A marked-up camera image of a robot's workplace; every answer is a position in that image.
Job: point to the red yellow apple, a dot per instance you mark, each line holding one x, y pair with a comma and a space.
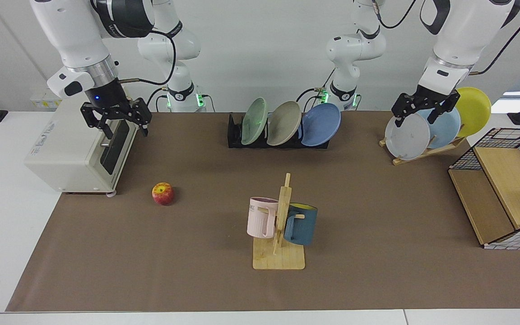
163, 194

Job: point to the light blue plate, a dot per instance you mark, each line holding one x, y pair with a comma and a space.
445, 128

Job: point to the grey white plate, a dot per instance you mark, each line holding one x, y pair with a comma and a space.
406, 137

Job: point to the wooden plate stand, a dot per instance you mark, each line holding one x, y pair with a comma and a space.
440, 149

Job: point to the yellow plate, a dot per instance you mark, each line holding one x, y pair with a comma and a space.
474, 108

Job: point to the black dish rack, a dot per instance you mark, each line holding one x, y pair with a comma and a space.
234, 135

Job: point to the pale green plate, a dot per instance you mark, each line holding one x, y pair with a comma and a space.
254, 121

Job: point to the beige plate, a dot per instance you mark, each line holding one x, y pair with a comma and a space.
283, 123

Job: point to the pale toaster oven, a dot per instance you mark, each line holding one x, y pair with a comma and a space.
61, 153

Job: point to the brown table cloth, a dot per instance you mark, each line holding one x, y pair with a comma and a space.
151, 262

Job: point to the dark blue mug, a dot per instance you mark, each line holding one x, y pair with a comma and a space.
305, 225

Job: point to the pink mug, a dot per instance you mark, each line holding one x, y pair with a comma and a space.
257, 219

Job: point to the wooden cup stand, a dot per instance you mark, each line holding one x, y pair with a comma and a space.
282, 257

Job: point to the white wall socket boxes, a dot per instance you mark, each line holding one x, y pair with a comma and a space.
45, 101

